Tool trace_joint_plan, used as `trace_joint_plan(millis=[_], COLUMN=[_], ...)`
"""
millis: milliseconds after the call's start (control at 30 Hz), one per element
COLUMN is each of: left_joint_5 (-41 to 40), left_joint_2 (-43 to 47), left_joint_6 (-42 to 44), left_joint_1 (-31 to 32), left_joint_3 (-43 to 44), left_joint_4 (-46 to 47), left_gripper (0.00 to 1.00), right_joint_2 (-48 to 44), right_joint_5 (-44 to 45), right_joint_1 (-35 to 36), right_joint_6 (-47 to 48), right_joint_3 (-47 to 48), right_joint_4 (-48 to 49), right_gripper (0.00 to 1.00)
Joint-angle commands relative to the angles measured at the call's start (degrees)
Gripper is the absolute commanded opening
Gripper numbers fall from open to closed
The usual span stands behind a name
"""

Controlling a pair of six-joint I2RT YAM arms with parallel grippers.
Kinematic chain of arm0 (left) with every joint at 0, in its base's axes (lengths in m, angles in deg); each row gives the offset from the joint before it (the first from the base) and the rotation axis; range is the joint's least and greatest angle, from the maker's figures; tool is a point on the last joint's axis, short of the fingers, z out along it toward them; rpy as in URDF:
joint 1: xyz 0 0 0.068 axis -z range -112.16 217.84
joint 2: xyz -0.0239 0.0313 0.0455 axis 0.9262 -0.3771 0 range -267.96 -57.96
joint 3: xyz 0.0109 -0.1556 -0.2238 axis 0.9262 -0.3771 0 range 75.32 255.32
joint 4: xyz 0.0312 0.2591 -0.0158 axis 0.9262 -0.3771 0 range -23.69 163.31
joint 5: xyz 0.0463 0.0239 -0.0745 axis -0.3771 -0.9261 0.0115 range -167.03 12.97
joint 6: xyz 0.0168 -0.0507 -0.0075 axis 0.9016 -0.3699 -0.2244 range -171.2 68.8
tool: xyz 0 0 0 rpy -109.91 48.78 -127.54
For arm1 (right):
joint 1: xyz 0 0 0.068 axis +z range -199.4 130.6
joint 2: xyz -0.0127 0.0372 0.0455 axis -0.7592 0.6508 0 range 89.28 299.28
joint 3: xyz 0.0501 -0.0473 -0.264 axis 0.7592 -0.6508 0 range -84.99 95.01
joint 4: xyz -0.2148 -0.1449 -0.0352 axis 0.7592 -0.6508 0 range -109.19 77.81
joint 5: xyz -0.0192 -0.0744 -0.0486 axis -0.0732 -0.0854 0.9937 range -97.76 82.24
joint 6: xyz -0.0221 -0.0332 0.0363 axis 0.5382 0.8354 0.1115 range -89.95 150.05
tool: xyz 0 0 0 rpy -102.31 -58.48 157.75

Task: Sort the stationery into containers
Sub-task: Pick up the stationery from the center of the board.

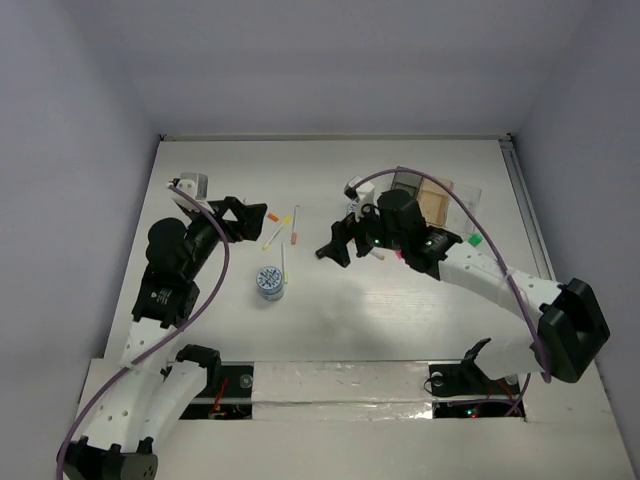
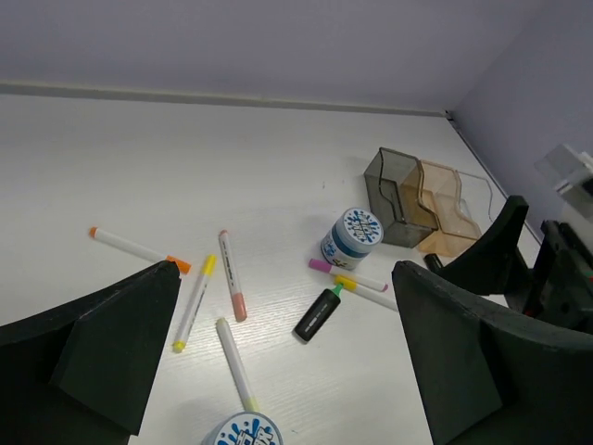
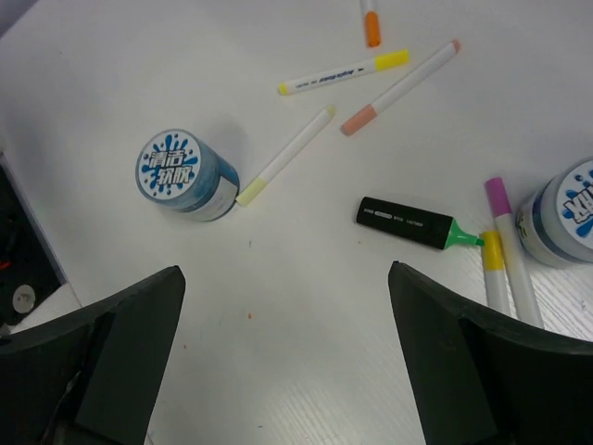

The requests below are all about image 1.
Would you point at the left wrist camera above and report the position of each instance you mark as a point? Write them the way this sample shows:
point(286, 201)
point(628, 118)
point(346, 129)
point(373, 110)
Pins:
point(193, 184)

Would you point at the peach cap marker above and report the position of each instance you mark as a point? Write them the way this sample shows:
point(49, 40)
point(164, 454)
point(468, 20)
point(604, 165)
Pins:
point(294, 230)

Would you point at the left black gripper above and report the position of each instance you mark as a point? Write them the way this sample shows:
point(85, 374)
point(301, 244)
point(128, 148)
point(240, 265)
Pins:
point(226, 220)

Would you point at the pale yellow cap marker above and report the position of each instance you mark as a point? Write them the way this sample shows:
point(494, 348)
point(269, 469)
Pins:
point(284, 263)

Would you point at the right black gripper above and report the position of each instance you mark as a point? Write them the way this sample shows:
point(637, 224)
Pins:
point(342, 232)

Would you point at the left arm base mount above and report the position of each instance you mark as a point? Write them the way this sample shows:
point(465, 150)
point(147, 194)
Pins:
point(230, 399)

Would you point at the silver taped strip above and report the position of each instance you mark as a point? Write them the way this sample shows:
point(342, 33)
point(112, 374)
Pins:
point(340, 391)

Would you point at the green highlighter cap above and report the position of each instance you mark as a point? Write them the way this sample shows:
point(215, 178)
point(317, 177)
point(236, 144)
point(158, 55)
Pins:
point(475, 239)

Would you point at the yellow end marker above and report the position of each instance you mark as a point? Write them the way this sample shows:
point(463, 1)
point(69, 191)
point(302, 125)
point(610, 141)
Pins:
point(377, 255)

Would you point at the blue white round jar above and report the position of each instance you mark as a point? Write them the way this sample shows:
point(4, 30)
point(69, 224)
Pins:
point(270, 283)

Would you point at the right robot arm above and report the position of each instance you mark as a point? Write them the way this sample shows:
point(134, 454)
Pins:
point(567, 324)

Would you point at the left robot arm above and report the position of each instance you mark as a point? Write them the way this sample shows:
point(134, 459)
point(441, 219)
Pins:
point(118, 432)

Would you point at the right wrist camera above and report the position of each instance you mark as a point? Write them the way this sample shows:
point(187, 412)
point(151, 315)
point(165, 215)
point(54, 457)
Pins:
point(362, 192)

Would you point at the dark grey plastic bin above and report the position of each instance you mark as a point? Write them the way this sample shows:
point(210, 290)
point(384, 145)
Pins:
point(407, 181)

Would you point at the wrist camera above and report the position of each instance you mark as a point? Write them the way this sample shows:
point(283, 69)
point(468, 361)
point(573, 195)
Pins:
point(193, 184)
point(362, 192)

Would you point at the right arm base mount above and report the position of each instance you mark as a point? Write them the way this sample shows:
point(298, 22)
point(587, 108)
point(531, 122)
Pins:
point(462, 390)

